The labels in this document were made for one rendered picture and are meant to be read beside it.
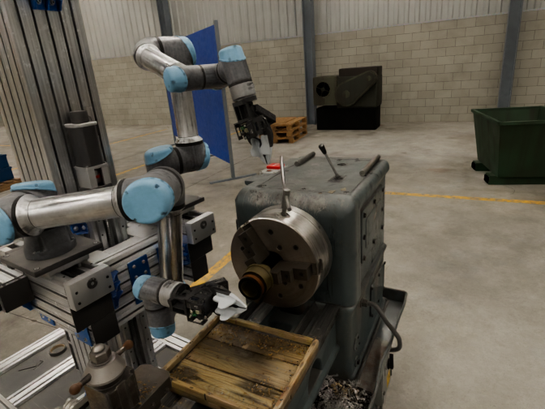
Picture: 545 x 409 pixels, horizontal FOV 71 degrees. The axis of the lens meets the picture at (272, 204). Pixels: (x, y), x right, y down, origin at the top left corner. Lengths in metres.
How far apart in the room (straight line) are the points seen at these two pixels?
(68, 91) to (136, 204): 0.68
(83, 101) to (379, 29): 10.03
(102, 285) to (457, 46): 10.35
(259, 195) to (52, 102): 0.78
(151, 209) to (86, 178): 0.56
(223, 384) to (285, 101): 11.20
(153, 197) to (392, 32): 10.39
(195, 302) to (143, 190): 0.31
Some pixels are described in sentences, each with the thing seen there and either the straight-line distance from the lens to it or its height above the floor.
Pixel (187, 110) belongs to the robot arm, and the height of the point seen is 1.53.
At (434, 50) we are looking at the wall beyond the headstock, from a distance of 11.02.
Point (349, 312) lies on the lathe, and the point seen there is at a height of 0.85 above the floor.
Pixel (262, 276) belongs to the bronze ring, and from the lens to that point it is 1.11.
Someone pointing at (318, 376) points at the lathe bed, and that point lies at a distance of 1.37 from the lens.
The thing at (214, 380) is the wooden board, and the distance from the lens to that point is 1.15.
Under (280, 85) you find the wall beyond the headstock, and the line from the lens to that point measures 12.06.
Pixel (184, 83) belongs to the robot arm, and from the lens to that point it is 1.24.
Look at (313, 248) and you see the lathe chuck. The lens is 1.15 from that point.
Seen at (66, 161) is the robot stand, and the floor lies 1.40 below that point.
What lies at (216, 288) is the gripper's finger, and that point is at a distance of 1.06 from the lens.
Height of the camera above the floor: 1.67
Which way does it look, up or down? 20 degrees down
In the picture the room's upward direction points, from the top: 5 degrees counter-clockwise
